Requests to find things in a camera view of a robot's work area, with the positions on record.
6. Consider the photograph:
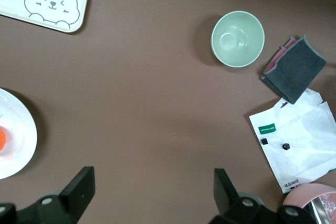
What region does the brown table cover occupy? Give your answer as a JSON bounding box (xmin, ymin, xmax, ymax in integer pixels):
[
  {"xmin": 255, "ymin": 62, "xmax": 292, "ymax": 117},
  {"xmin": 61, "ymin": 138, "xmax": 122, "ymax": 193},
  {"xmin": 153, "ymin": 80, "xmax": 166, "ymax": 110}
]
[{"xmin": 0, "ymin": 0, "xmax": 336, "ymax": 224}]

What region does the folded grey cloth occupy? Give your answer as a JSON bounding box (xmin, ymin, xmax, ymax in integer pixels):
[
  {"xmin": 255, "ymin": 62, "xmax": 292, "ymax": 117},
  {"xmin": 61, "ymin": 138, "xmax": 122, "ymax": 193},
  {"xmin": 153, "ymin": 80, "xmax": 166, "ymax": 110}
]
[{"xmin": 260, "ymin": 34, "xmax": 328, "ymax": 105}]

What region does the pale green bowl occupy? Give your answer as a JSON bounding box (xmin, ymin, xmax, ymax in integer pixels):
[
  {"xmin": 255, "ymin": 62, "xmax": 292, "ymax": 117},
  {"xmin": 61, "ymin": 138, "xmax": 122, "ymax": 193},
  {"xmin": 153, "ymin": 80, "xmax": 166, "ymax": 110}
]
[{"xmin": 211, "ymin": 10, "xmax": 266, "ymax": 68}]

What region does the white round plate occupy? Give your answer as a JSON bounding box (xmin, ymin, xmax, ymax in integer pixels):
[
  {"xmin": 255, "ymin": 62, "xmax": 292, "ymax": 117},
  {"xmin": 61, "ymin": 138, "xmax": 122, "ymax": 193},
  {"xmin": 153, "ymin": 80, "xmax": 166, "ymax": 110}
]
[{"xmin": 0, "ymin": 87, "xmax": 38, "ymax": 180}]

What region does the orange fruit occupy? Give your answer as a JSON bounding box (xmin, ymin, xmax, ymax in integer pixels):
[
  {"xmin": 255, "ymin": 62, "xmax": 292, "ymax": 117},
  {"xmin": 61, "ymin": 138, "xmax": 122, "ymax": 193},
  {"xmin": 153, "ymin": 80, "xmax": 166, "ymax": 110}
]
[{"xmin": 0, "ymin": 126, "xmax": 7, "ymax": 153}]

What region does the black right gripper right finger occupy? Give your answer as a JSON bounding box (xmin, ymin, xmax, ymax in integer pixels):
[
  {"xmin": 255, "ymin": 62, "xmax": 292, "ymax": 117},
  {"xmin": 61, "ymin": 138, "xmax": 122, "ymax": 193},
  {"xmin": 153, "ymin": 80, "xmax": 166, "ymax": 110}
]
[{"xmin": 209, "ymin": 168, "xmax": 317, "ymax": 224}]

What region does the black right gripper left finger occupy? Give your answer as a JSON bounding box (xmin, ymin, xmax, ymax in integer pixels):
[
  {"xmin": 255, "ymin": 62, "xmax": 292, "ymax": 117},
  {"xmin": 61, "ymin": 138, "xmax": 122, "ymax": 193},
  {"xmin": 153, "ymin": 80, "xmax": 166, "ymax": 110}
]
[{"xmin": 0, "ymin": 166, "xmax": 95, "ymax": 224}]

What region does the pink bowl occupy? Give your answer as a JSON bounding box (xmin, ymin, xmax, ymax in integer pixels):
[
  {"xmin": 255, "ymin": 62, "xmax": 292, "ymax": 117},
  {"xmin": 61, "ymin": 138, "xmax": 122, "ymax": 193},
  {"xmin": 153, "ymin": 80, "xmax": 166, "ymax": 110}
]
[{"xmin": 282, "ymin": 183, "xmax": 336, "ymax": 224}]

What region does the white plastic bag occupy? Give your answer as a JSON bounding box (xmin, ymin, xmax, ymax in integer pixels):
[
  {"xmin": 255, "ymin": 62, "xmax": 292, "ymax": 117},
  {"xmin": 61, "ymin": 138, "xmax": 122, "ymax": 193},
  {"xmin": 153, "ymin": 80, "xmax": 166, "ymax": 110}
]
[{"xmin": 248, "ymin": 88, "xmax": 336, "ymax": 195}]

